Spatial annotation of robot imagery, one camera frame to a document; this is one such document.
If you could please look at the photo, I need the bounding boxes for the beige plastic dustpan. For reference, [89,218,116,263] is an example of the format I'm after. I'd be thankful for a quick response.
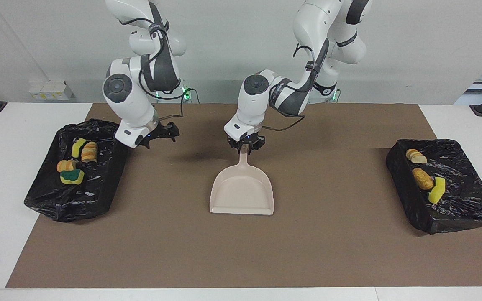
[209,144,275,216]

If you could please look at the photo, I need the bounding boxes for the striped toy croissant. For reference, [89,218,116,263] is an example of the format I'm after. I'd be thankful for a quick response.
[81,142,99,163]

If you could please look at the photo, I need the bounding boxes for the yellow green sponge piece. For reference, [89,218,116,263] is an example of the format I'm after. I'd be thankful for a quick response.
[71,138,87,159]
[60,169,85,185]

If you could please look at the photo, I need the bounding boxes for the pale toy bread chunk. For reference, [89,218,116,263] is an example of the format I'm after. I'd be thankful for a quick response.
[56,159,77,173]
[405,148,428,164]

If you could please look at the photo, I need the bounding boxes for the brown toy bun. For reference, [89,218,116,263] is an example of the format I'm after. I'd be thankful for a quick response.
[412,168,435,191]

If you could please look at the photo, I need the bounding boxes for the notched yellow sponge piece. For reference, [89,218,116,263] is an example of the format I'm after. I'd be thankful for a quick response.
[428,176,446,205]

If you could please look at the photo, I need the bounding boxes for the crumpled black bag lined bin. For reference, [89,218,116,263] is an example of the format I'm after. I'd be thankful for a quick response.
[23,119,130,223]

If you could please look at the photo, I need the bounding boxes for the boxy black bag lined bin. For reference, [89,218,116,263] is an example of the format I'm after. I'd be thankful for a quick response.
[386,138,482,235]

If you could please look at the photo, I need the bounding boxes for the brown table mat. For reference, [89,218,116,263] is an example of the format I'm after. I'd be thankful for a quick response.
[5,103,482,289]

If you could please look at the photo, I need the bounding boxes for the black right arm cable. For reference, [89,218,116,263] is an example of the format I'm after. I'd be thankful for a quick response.
[118,16,184,122]

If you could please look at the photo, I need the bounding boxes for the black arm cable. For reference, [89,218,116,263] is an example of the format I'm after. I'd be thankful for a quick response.
[262,40,330,132]
[118,16,184,122]

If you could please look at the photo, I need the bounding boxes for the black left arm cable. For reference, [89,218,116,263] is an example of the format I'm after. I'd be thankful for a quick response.
[262,40,330,132]

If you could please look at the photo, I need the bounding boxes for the white wall socket box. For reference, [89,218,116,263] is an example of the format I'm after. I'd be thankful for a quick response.
[29,81,74,101]

